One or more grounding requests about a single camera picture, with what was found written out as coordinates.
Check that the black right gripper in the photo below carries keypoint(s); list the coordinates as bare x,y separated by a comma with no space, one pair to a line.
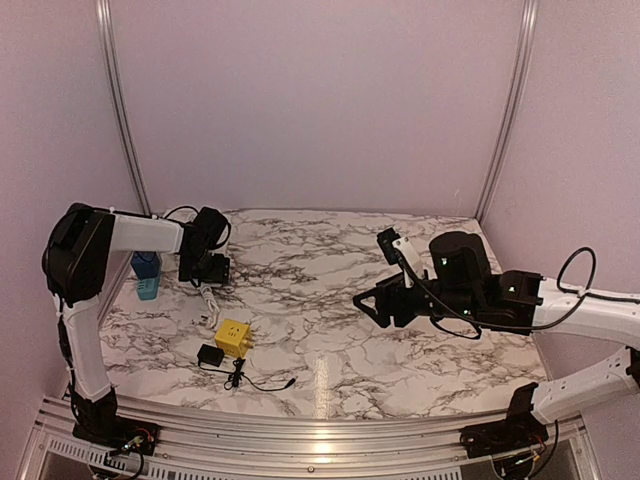
387,291

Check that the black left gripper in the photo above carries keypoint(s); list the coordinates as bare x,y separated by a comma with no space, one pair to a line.
218,272

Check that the long white power strip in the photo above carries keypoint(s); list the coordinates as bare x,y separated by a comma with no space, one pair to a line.
211,303

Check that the blue cube socket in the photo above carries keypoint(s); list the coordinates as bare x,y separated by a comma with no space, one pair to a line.
146,265

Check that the teal power strip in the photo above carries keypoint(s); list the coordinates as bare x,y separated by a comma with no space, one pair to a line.
147,289

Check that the yellow cube socket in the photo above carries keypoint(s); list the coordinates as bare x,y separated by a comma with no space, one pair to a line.
234,338

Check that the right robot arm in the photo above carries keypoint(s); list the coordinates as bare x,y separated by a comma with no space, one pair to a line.
515,301

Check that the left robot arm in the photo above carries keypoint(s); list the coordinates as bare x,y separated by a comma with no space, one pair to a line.
75,263

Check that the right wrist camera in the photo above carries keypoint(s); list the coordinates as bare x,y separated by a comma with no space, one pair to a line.
398,250

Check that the black power adapter with cable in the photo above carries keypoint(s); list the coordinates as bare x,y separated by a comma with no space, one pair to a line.
209,359

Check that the front aluminium rail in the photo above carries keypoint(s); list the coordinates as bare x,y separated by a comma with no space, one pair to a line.
201,444

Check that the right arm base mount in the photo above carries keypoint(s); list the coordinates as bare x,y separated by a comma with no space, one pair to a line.
519,429

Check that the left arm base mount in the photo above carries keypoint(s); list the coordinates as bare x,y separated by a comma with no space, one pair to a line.
98,422

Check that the left aluminium frame post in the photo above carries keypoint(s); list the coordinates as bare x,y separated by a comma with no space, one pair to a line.
114,81

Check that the aluminium frame post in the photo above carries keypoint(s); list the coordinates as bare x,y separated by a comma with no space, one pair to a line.
114,81
517,85

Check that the right aluminium frame post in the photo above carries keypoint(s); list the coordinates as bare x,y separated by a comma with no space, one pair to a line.
517,85

